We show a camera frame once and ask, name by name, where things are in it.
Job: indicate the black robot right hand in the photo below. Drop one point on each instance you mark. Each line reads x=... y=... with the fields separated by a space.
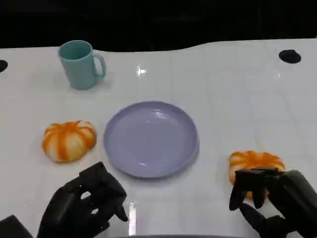
x=289 y=193

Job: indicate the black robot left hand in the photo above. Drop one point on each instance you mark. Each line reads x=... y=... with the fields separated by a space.
x=74 y=208

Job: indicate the orange and white bread roll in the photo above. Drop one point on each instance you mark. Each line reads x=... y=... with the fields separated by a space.
x=255 y=160
x=68 y=142

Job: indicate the lilac plate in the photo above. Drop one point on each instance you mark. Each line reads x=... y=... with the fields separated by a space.
x=151 y=140

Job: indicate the pale green mug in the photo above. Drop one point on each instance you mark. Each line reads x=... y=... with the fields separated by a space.
x=78 y=69

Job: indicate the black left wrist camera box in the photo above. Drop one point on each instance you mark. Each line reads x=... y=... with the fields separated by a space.
x=13 y=228

